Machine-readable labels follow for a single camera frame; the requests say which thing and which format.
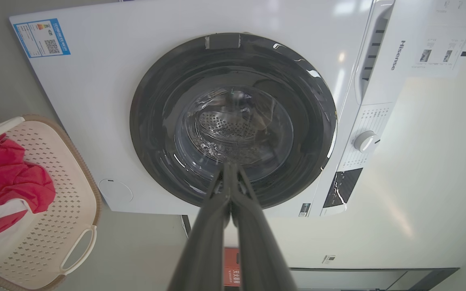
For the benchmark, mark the blue energy label sticker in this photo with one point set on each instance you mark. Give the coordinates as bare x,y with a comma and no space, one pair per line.
41,37

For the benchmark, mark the round dark washing machine door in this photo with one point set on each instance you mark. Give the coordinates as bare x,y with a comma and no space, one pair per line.
233,120

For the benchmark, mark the red and white garment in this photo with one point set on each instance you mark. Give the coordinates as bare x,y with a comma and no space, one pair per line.
8,184

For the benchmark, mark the white front-load washing machine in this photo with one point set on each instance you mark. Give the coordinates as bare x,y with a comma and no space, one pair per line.
225,109

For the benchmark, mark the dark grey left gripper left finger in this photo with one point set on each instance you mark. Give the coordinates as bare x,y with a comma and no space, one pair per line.
204,242

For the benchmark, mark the black washer display panel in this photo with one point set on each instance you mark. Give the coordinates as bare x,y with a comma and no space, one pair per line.
342,188

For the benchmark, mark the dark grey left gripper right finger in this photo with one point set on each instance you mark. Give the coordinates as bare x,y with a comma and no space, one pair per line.
257,242

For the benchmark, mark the white round control knob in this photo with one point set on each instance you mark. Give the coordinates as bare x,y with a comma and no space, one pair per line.
364,141

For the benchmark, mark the red fire extinguisher box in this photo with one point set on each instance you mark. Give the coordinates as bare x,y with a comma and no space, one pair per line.
231,266

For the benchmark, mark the white perforated plastic laundry basket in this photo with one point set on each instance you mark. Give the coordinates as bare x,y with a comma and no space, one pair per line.
43,206

